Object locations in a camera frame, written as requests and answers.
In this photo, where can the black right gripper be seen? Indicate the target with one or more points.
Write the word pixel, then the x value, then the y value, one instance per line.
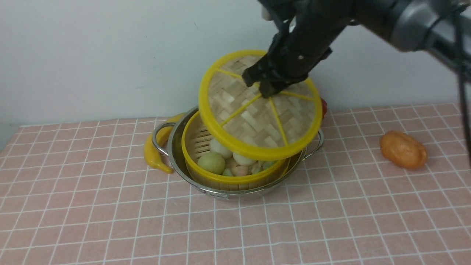
pixel 306 29

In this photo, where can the woven bamboo steamer lid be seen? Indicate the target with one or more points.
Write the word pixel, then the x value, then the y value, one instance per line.
pixel 250 125

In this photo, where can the yellow rimmed bamboo steamer basket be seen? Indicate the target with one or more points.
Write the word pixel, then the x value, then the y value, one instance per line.
pixel 195 142

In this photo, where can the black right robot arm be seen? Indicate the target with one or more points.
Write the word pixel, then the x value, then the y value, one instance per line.
pixel 436 26

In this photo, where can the stainless steel pot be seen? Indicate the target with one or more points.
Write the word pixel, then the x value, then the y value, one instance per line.
pixel 180 168

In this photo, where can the red bell pepper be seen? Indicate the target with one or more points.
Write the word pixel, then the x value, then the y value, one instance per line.
pixel 324 108

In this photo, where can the white steamed bun front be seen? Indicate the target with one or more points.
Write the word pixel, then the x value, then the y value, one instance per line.
pixel 242 160

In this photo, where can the white steamed bun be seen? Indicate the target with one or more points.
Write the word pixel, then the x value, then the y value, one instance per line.
pixel 242 160
pixel 216 147

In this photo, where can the brown potato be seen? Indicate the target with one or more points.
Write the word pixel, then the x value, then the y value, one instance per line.
pixel 403 150

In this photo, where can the pink dumpling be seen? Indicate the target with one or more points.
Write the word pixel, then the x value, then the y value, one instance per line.
pixel 240 171

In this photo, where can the pale green steamed bun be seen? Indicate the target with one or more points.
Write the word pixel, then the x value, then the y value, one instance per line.
pixel 212 162

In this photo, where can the yellow banana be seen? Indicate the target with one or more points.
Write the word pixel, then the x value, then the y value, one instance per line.
pixel 159 150

